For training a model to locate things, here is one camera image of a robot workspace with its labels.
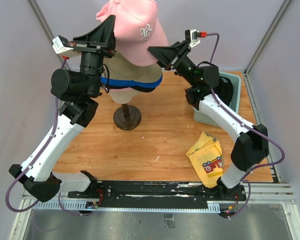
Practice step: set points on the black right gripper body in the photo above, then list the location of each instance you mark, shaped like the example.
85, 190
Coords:
178, 60

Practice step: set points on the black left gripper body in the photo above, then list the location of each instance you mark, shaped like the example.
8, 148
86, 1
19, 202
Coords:
104, 51

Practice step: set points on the blue cap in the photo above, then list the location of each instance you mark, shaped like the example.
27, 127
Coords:
130, 83

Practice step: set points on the black baseball cap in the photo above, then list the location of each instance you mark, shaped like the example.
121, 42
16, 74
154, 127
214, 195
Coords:
143, 89

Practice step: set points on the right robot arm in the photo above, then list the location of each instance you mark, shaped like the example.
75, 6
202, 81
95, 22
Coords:
250, 141

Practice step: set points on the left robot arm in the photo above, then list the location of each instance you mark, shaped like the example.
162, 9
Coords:
77, 90

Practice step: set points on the cream mannequin head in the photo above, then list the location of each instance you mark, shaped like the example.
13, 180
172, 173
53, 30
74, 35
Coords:
123, 97

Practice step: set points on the black cap in bin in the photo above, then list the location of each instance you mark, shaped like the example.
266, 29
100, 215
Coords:
225, 90

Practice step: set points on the light teal plastic bin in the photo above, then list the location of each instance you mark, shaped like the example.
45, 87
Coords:
214, 112

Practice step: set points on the yellow printed cloth hat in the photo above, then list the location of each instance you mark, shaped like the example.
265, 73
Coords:
206, 157

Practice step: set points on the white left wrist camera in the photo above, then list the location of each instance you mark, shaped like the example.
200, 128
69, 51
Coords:
62, 48

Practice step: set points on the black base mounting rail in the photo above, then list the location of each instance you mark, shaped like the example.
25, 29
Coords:
112, 190

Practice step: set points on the white cable duct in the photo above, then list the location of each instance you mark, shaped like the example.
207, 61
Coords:
137, 205

